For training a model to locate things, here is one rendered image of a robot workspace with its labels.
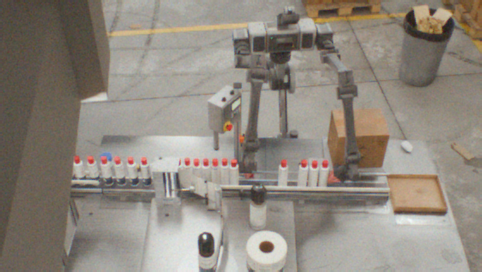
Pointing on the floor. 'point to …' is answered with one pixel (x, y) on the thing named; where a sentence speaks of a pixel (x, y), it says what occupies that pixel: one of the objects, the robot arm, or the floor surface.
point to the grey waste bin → (420, 60)
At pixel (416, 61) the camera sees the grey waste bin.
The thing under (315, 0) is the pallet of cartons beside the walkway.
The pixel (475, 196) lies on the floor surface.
